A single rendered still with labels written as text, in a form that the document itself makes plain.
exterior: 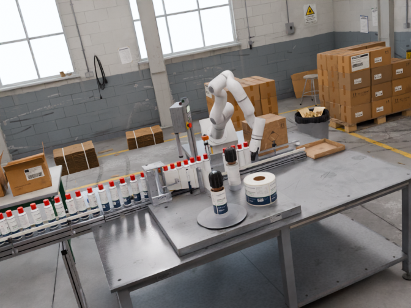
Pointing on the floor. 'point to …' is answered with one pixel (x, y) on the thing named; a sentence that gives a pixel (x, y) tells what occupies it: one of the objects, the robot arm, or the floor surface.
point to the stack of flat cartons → (76, 157)
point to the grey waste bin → (315, 129)
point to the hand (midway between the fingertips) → (252, 157)
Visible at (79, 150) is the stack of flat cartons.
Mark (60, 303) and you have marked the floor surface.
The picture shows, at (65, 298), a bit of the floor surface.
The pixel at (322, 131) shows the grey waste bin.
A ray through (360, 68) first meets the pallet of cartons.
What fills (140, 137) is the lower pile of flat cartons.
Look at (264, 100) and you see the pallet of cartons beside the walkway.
